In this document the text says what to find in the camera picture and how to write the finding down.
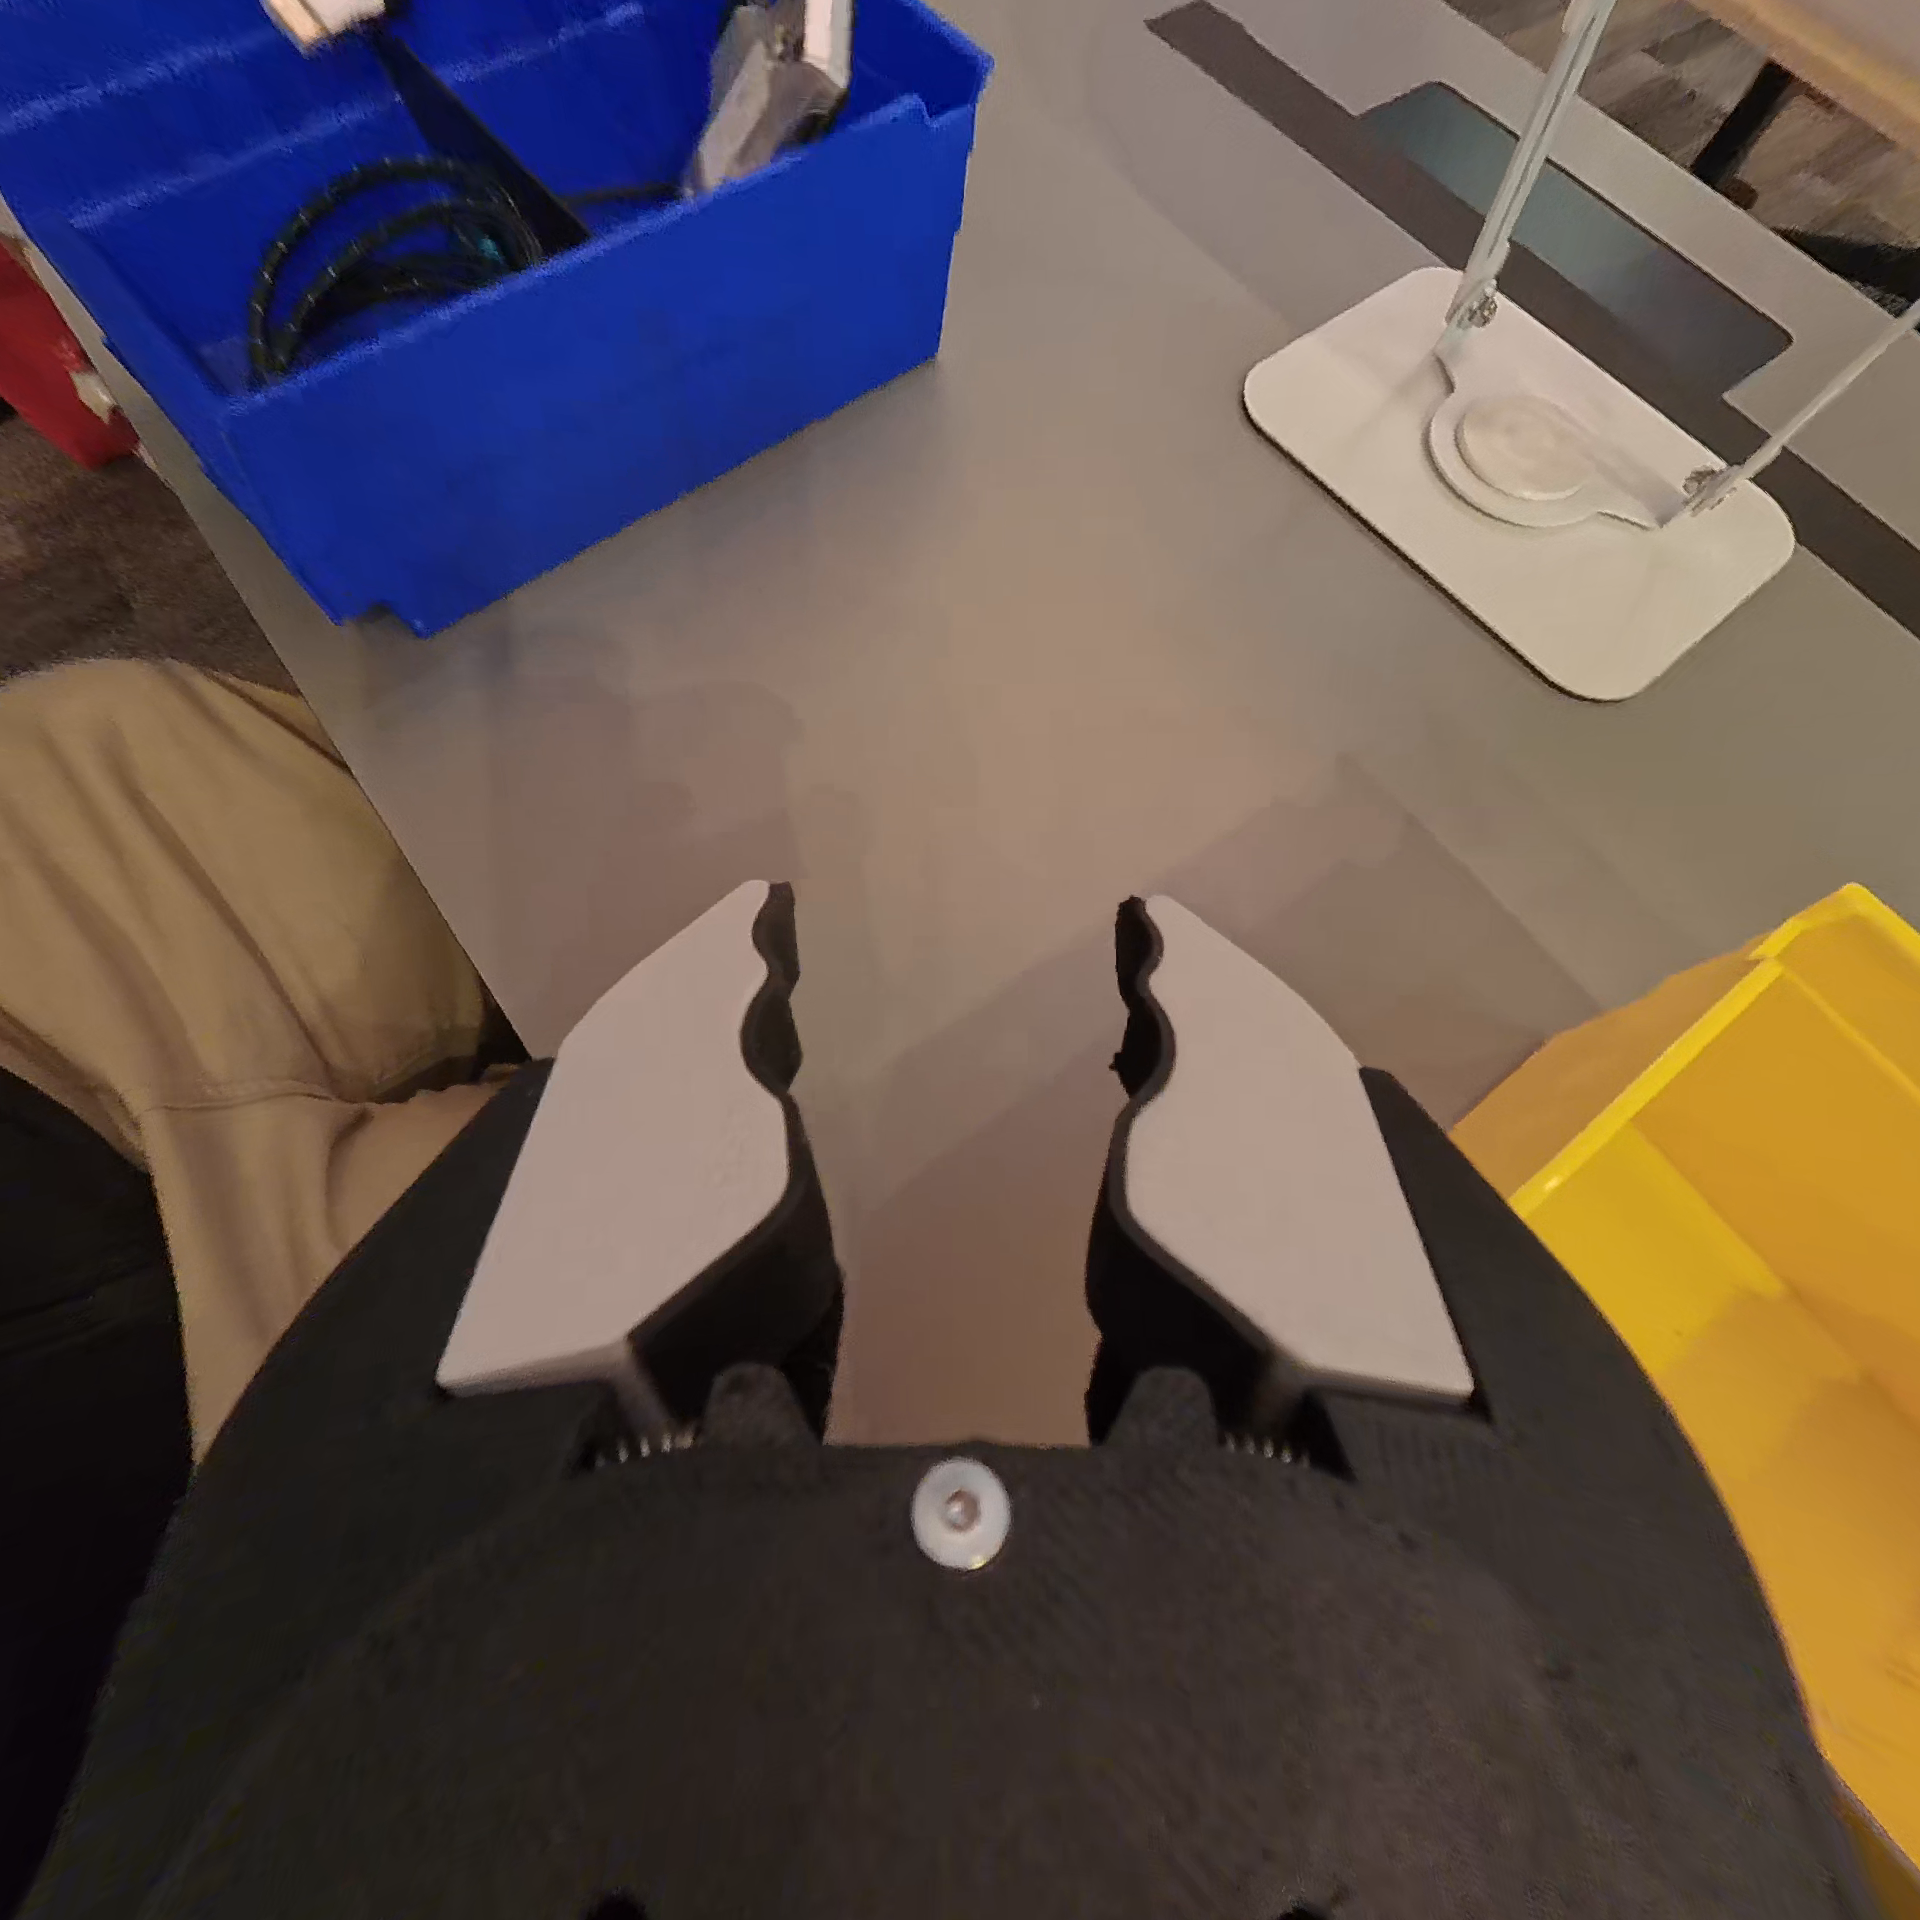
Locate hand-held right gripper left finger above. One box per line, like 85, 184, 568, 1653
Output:
435, 881, 845, 1450

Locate wooden table with black leg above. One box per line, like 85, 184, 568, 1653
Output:
1687, 0, 1920, 195

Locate yellow plastic bin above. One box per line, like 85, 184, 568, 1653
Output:
1451, 882, 1920, 1920

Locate black divider in blue bin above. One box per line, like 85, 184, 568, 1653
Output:
367, 30, 591, 260

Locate small white device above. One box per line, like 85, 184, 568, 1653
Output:
263, 0, 396, 57

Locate black coiled usb cable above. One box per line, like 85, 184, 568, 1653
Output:
247, 158, 550, 388

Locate person's dark clothing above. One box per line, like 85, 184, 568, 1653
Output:
0, 1067, 201, 1913

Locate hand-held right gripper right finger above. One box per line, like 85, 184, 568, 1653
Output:
1083, 896, 1477, 1450

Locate person's beige trouser leg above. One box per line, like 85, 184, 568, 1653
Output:
0, 660, 531, 1460

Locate blue plastic bin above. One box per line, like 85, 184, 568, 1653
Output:
0, 0, 995, 640

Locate dark table cable flap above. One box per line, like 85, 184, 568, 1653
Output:
1357, 82, 1797, 405

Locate white metal stand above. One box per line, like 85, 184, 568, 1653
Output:
1241, 0, 1920, 705

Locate red plastic bin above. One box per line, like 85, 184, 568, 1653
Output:
0, 246, 140, 472

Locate silver device with port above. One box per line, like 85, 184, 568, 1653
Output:
681, 0, 857, 202

